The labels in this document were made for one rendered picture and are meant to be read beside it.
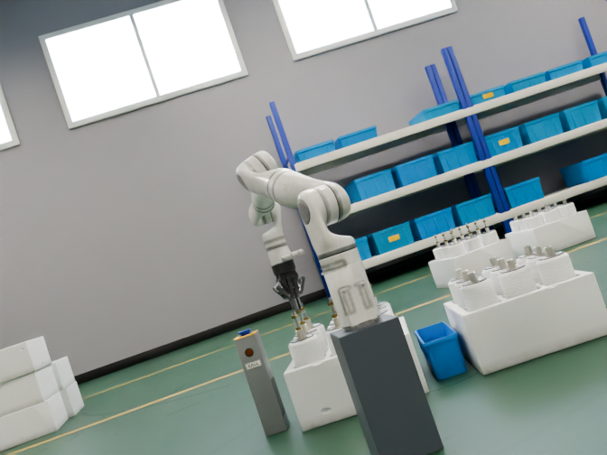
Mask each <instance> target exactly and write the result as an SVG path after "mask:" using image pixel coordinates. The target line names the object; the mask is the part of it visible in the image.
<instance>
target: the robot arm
mask: <svg viewBox="0 0 607 455"><path fill-rule="evenodd" d="M236 175H237V178H238V181H239V182H240V184H241V185H242V186H243V187H244V188H245V189H247V190H249V191H250V192H252V194H251V199H252V203H251V205H250V207H249V211H248V215H249V219H250V221H251V223H252V224H253V225H255V226H258V227H259V226H263V225H265V224H268V223H271V222H274V226H273V228H271V229H270V230H268V231H267V232H266V233H264V234H263V236H262V238H263V241H264V244H265V247H266V251H267V255H268V259H269V262H270V264H271V267H272V270H273V273H274V275H275V276H276V282H277V284H276V286H275V287H273V290H274V291H275V292H276V293H277V294H279V295H280V296H281V297H282V298H283V299H284V300H285V299H287V300H289V301H290V303H291V306H292V309H293V310H294V311H297V310H300V309H302V308H303V307H302V306H303V305H302V302H301V300H300V297H299V296H300V294H301V293H303V291H304V280H305V277H304V276H299V275H298V273H297V272H296V271H295V268H296V267H295V264H294V259H293V258H295V257H297V256H300V255H304V251H303V250H302V249H299V250H296V251H293V252H291V251H290V249H289V247H288V245H287V243H286V240H285V236H284V232H283V229H282V220H281V208H280V205H279V204H281V205H283V206H285V207H288V208H298V209H299V213H300V216H301V218H302V221H303V224H304V226H305V229H306V231H307V234H308V236H309V238H310V240H311V243H312V246H313V249H314V251H315V253H316V254H317V257H318V259H319V262H320V265H321V268H322V272H323V275H324V278H325V281H326V283H327V286H328V289H329V291H330V294H331V297H332V301H333V304H334V307H335V310H336V312H337V315H338V317H339V320H340V323H341V327H342V330H343V332H348V331H354V330H359V329H362V328H364V327H367V326H369V325H372V324H374V323H377V322H379V321H380V320H381V316H380V313H379V310H378V306H377V303H376V301H375V298H374V295H373V292H372V290H371V287H370V284H369V280H368V277H367V275H366V272H365V269H364V266H363V263H362V261H361V258H360V253H359V251H358V248H357V246H356V243H355V240H354V238H353V237H351V236H340V235H335V234H333V233H332V232H330V231H329V229H328V228H327V227H326V226H329V225H331V224H334V223H337V222H340V221H342V220H343V219H345V218H346V217H348V215H349V213H350V198H349V196H348V194H347V193H346V191H345V190H344V189H343V188H342V187H341V186H340V185H338V184H336V183H334V182H329V181H319V180H316V179H313V178H311V177H308V176H305V175H302V174H301V173H299V172H295V171H292V170H290V169H286V168H278V166H277V164H276V162H275V160H274V159H273V157H272V156H271V155H270V154H269V153H267V152H265V151H259V152H257V153H255V154H253V155H252V156H250V157H249V158H248V159H246V160H245V161H244V162H243V163H242V164H240V165H239V167H238V168H237V170H236ZM278 203H279V204H278ZM293 287H294V288H293ZM288 289H289V290H288ZM290 294H291V295H290Z"/></svg>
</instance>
